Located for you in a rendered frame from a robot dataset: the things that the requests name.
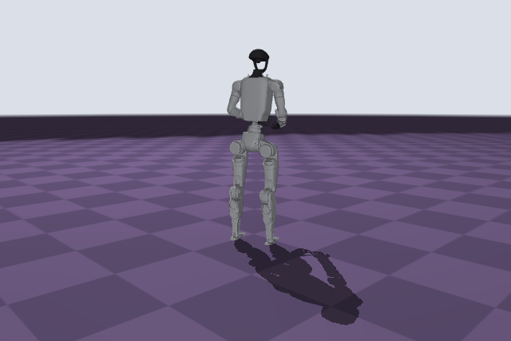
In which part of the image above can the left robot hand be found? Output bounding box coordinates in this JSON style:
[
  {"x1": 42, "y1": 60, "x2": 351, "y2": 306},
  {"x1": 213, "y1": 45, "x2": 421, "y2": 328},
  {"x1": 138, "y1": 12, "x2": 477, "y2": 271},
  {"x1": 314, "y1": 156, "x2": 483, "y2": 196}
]
[{"x1": 258, "y1": 116, "x2": 272, "y2": 126}]

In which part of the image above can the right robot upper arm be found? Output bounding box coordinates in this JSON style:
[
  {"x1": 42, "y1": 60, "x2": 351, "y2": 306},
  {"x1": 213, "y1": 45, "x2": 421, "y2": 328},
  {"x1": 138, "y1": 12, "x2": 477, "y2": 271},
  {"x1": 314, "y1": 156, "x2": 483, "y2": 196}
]
[{"x1": 267, "y1": 79, "x2": 286, "y2": 118}]

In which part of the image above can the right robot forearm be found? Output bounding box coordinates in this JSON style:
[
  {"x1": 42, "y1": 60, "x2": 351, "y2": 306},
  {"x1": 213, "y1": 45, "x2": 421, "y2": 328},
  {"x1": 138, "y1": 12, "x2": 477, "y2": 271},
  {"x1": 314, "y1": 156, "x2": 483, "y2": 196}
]
[{"x1": 277, "y1": 109, "x2": 287, "y2": 128}]

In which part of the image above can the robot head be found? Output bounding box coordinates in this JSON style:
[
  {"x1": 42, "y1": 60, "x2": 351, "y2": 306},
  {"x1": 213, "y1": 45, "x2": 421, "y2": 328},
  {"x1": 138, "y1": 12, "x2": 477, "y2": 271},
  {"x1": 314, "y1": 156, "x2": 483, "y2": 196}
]
[{"x1": 249, "y1": 49, "x2": 269, "y2": 77}]

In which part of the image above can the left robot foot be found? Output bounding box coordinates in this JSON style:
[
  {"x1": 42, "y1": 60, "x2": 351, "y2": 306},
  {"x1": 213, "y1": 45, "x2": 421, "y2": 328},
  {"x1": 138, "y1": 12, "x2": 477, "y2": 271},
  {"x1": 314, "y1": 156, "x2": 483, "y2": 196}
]
[{"x1": 230, "y1": 232, "x2": 246, "y2": 240}]

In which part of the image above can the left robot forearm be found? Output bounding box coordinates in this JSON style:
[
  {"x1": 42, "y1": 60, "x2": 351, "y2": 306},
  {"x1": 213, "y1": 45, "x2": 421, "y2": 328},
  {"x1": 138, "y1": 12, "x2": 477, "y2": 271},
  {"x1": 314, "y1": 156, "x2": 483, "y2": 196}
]
[{"x1": 235, "y1": 109, "x2": 244, "y2": 119}]

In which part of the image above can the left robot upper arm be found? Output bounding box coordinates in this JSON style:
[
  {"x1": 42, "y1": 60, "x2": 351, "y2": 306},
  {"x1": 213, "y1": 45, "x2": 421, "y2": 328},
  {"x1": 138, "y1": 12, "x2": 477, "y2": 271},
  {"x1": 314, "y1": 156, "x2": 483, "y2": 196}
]
[{"x1": 227, "y1": 80, "x2": 242, "y2": 117}]

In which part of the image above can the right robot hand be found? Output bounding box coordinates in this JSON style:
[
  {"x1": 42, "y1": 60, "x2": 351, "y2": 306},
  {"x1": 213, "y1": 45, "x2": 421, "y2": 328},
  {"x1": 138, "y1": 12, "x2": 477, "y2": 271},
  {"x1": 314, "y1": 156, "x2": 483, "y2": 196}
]
[{"x1": 270, "y1": 121, "x2": 281, "y2": 129}]

